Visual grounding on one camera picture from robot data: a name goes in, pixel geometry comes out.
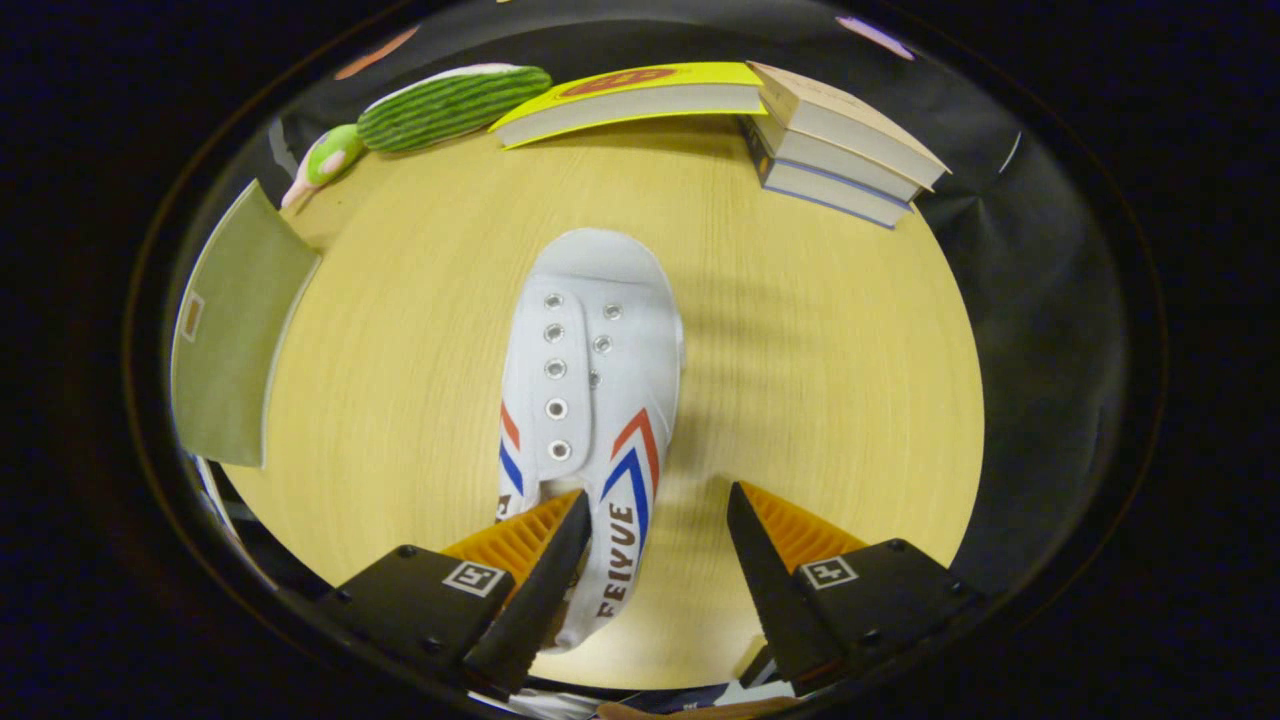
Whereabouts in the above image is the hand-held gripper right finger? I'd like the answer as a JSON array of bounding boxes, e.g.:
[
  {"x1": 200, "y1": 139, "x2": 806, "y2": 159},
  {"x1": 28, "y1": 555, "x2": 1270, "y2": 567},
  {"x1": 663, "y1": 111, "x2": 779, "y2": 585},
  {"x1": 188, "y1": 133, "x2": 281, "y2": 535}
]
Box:
[{"x1": 726, "y1": 480, "x2": 988, "y2": 698}]

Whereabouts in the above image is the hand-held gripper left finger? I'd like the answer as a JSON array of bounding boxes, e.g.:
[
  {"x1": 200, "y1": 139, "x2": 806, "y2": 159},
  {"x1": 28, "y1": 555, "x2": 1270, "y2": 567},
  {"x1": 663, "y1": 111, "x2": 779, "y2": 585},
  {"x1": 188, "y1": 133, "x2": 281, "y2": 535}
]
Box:
[{"x1": 318, "y1": 488, "x2": 594, "y2": 698}]

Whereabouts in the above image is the white canvas shoe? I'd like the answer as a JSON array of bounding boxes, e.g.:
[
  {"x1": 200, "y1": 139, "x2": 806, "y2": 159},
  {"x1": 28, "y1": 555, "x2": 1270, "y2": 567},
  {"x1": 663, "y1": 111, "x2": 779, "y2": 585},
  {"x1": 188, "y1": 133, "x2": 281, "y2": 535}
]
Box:
[{"x1": 495, "y1": 228, "x2": 687, "y2": 653}]

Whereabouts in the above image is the pale green fabric storage box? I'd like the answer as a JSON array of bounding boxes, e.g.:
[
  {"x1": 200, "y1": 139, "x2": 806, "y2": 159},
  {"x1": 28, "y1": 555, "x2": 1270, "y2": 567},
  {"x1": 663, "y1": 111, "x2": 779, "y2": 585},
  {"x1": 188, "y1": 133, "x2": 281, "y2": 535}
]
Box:
[{"x1": 170, "y1": 178, "x2": 323, "y2": 470}]

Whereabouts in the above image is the blue-grey book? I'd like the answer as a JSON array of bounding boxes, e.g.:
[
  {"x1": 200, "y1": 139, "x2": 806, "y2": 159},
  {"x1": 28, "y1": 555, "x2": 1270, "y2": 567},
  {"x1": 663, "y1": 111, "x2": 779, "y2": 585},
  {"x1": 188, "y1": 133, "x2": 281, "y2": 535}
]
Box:
[{"x1": 740, "y1": 118, "x2": 913, "y2": 230}]

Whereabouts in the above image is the white book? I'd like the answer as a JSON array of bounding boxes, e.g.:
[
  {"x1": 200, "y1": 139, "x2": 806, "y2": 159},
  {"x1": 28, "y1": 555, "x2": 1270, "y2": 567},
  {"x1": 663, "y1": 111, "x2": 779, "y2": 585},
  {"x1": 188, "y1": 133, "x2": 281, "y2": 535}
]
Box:
[{"x1": 750, "y1": 112, "x2": 926, "y2": 204}]

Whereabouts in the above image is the beige book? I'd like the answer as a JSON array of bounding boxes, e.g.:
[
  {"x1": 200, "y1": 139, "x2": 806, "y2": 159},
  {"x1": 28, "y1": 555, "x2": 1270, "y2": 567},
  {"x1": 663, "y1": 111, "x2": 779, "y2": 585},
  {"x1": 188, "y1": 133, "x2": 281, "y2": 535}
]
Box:
[{"x1": 747, "y1": 61, "x2": 952, "y2": 192}]

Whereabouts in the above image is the pink and green plush toy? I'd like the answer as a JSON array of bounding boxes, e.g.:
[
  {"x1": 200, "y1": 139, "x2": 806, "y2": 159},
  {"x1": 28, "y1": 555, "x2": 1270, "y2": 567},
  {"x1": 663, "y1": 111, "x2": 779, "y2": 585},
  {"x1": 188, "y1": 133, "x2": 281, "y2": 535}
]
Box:
[{"x1": 280, "y1": 123, "x2": 366, "y2": 213}]

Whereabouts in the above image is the watermelon slice plush toy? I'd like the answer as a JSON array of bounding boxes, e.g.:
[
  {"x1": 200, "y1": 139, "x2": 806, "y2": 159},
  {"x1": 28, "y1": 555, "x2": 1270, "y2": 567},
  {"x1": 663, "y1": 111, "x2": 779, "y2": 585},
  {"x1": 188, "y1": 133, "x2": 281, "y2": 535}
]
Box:
[{"x1": 356, "y1": 63, "x2": 554, "y2": 154}]

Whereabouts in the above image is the yellow book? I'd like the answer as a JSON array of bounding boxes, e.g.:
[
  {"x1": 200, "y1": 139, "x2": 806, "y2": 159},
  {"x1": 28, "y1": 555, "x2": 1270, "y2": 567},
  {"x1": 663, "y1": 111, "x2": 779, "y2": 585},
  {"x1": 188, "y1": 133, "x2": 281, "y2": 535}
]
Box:
[{"x1": 488, "y1": 61, "x2": 767, "y2": 150}]

